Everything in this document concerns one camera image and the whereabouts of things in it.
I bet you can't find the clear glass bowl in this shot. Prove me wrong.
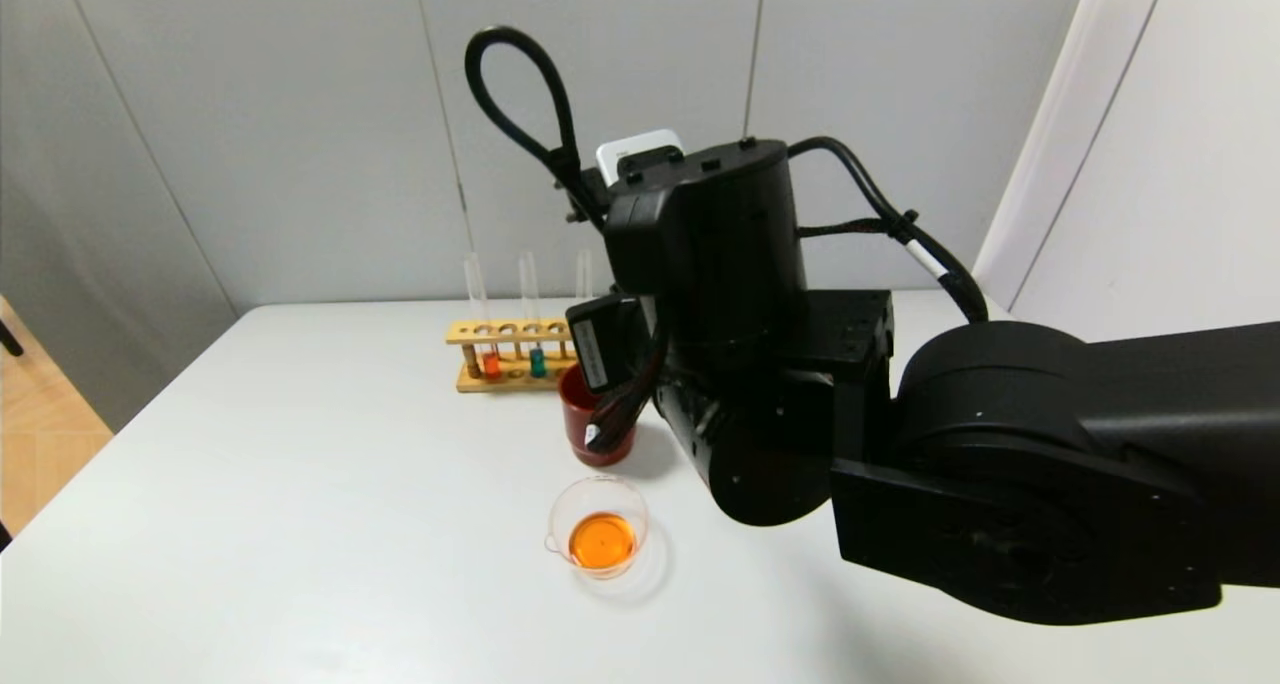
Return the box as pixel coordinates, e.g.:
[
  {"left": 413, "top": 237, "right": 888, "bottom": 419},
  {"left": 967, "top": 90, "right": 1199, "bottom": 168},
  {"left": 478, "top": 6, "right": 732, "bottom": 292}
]
[{"left": 543, "top": 474, "right": 656, "bottom": 577}]

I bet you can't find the test tube with blue liquid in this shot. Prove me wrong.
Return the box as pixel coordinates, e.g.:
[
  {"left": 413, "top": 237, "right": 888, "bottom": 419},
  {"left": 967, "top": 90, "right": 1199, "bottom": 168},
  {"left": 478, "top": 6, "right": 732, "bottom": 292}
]
[{"left": 518, "top": 252, "right": 549, "bottom": 379}]

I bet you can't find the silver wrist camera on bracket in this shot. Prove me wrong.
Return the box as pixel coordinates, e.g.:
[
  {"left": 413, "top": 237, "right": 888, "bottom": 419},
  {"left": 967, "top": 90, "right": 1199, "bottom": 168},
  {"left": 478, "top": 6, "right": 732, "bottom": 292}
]
[{"left": 596, "top": 129, "right": 687, "bottom": 191}]

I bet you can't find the red plastic cup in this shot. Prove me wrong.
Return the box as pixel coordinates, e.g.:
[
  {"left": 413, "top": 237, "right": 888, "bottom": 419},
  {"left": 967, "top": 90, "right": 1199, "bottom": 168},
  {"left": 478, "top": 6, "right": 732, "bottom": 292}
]
[{"left": 557, "top": 364, "right": 637, "bottom": 468}]

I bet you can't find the test tube with orange liquid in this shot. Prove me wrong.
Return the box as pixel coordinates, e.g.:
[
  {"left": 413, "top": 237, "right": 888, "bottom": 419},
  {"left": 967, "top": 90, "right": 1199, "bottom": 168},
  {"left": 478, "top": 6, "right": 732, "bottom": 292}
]
[{"left": 462, "top": 254, "right": 502, "bottom": 380}]

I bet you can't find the wooden test tube rack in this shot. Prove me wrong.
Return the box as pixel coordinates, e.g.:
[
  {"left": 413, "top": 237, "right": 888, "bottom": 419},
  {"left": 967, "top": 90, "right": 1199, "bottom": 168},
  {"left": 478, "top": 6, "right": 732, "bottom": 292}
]
[{"left": 445, "top": 316, "right": 583, "bottom": 395}]

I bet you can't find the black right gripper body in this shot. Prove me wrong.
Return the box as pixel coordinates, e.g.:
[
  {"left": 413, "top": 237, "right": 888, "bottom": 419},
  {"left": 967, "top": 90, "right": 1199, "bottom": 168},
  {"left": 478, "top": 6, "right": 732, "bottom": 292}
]
[{"left": 564, "top": 292, "right": 655, "bottom": 394}]

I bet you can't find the black camera cable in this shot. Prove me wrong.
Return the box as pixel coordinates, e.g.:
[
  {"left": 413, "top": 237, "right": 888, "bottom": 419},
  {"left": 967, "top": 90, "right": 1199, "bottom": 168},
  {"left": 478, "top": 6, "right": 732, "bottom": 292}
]
[{"left": 464, "top": 26, "right": 993, "bottom": 327}]

